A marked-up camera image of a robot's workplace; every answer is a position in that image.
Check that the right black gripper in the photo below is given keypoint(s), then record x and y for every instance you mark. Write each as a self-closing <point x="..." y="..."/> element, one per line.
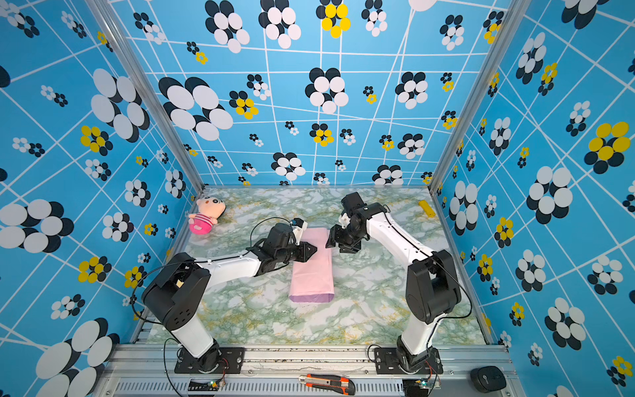
<point x="334" y="237"/>

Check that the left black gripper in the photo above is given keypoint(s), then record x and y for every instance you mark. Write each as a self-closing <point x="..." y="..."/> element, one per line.
<point x="305" y="251"/>

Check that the purple wrapping paper sheet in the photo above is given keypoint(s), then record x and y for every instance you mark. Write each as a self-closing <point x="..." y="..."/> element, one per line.
<point x="312" y="281"/>

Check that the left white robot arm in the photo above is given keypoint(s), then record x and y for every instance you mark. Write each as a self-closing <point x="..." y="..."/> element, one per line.
<point x="176" y="292"/>

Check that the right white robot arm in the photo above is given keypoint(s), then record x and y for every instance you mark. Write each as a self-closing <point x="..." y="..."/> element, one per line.
<point x="432" y="287"/>

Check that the pink plush doll toy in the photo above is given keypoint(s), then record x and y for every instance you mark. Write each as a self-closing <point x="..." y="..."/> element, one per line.
<point x="210" y="210"/>

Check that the yellow tape piece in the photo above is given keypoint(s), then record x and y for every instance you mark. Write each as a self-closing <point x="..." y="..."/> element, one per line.
<point x="428" y="210"/>

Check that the red black utility knife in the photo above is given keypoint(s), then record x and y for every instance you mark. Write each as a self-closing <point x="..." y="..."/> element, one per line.
<point x="334" y="383"/>

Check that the black computer mouse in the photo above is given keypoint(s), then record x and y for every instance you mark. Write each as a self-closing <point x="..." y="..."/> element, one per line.
<point x="488" y="379"/>

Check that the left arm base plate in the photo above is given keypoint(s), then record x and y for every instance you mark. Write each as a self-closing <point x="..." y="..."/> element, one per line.
<point x="219" y="360"/>

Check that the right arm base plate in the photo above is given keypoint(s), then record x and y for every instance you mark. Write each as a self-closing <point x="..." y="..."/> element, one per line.
<point x="398" y="361"/>

